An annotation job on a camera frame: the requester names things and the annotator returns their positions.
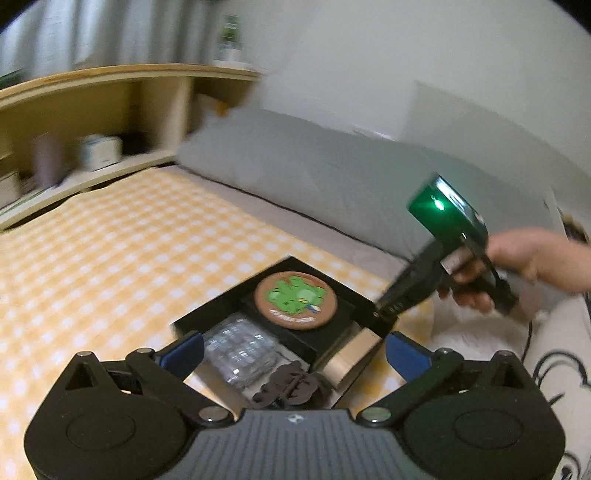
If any large black box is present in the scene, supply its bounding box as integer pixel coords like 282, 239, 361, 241
173, 257, 397, 412

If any brown tape roll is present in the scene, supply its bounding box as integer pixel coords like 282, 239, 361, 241
321, 328, 382, 388

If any clear plastic blister tray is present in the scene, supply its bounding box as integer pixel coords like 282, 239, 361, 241
204, 312, 280, 389

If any brown claw hair clip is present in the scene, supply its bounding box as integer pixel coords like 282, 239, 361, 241
252, 361, 332, 410

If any cork coaster green bear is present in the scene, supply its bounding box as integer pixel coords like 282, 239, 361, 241
253, 271, 338, 330

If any person right hand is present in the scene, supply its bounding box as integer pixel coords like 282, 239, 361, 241
452, 228, 577, 313

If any yellow checkered cloth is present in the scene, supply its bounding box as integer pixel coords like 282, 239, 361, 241
0, 165, 417, 480

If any grey duvet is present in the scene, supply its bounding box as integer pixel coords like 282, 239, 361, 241
176, 108, 564, 263

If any small black closed box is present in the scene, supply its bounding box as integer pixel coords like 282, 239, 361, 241
242, 271, 360, 368

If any white tissue box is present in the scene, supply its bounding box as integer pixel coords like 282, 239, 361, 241
77, 134, 122, 171

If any purple container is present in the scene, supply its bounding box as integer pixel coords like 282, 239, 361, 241
33, 133, 65, 189

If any wooden headboard shelf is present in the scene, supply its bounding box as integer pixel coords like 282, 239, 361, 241
1, 63, 259, 229

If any small potted plant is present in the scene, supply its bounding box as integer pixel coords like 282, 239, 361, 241
213, 14, 242, 63

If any grey curtain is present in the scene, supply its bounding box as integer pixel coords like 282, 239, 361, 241
1, 1, 247, 85

